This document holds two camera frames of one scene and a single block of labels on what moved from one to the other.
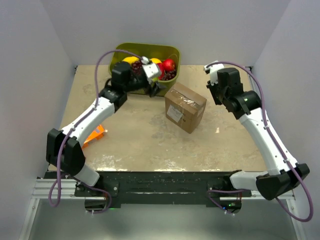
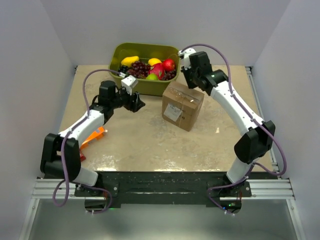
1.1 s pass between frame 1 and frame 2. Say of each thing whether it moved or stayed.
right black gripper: moved
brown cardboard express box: moved
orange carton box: stayed
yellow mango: stayed
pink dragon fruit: stayed
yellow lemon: stayed
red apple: stayed
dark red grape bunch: stayed
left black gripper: moved
